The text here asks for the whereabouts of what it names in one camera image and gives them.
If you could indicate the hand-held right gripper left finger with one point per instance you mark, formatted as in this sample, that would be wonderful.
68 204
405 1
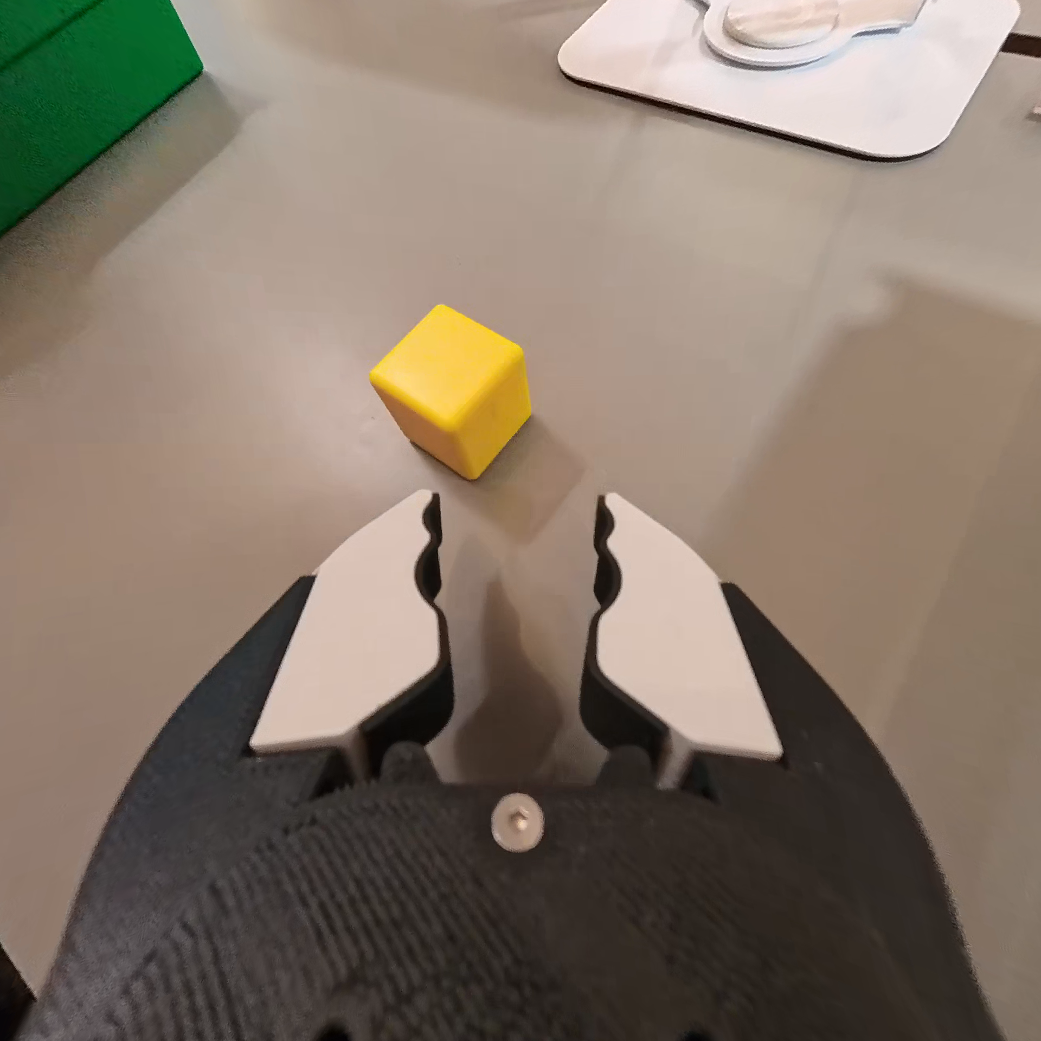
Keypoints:
358 651

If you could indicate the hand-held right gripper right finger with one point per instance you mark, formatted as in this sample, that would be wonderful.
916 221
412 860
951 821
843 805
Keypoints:
679 651

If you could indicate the yellow cube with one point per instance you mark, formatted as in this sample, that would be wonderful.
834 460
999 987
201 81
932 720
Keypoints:
447 374

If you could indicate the green plastic bin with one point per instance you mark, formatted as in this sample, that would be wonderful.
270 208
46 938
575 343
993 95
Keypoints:
73 106

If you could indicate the grey desk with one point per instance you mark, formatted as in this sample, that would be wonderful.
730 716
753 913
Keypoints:
691 366

